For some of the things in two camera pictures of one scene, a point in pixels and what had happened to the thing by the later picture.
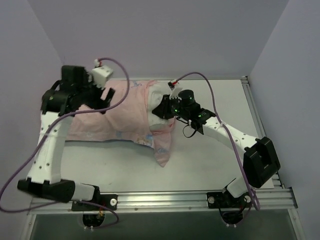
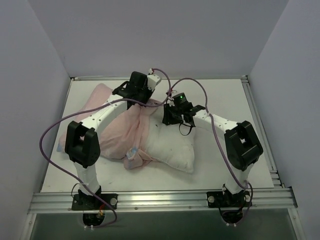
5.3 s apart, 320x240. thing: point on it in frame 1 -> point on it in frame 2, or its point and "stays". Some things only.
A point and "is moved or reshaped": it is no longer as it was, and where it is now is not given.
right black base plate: [222, 200] stays
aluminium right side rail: [277, 180] stays
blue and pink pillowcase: [126, 117] is moved or reshaped
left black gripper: [105, 97] -> [136, 94]
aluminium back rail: [234, 78] stays
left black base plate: [109, 200] stays
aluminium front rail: [281, 200] stays
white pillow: [157, 90] -> [173, 144]
